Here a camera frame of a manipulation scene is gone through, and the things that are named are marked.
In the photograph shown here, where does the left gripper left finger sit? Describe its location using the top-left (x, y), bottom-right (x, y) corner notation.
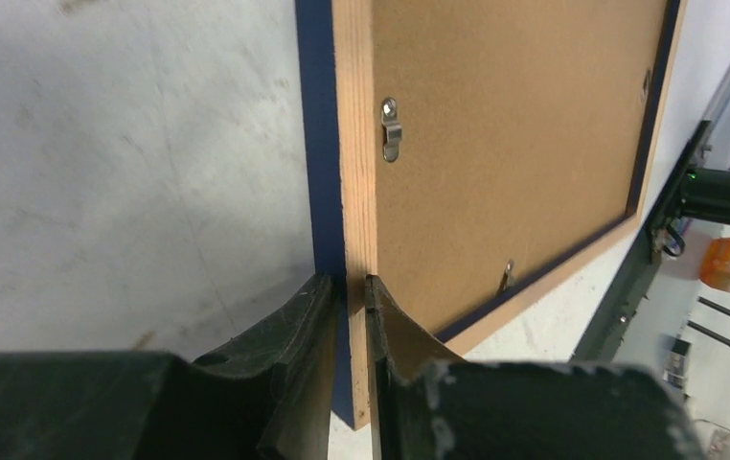
top-left (0, 275), bottom-right (338, 459)

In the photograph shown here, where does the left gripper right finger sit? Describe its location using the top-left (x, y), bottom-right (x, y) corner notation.
top-left (364, 275), bottom-right (705, 459)

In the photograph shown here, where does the blue wooden picture frame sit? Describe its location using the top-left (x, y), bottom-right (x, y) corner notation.
top-left (295, 1), bottom-right (686, 429)

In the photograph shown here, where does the brown cardboard backing board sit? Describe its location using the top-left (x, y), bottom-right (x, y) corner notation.
top-left (373, 1), bottom-right (669, 332)

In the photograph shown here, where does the aluminium front rail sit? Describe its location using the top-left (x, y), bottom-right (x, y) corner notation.
top-left (571, 62), bottom-right (730, 370)

